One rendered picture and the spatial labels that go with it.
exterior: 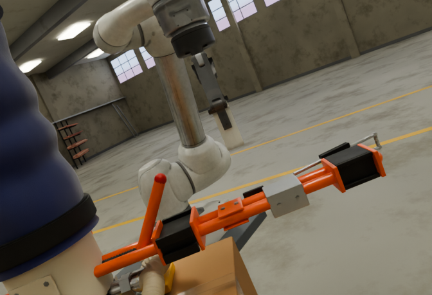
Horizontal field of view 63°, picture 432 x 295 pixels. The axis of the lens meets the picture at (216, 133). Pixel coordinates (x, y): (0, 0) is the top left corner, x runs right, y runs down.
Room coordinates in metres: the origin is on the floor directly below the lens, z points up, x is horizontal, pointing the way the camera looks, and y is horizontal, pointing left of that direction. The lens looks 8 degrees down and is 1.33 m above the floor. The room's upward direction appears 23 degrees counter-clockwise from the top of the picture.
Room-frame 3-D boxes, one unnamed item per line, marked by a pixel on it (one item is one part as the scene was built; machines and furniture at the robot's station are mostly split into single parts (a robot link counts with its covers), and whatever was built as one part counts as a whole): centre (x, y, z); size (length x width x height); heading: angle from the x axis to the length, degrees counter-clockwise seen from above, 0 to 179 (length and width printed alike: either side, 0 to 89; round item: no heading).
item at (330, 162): (0.63, -0.21, 1.08); 0.08 x 0.07 x 0.05; 87
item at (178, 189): (1.37, 0.28, 1.01); 0.18 x 0.16 x 0.22; 112
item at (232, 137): (0.58, -0.02, 1.24); 0.03 x 0.01 x 0.07; 86
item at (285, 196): (0.64, -0.07, 1.07); 0.07 x 0.07 x 0.04; 87
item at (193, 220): (0.65, 0.14, 1.08); 0.10 x 0.08 x 0.06; 177
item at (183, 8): (0.65, -0.03, 1.45); 0.09 x 0.09 x 0.06
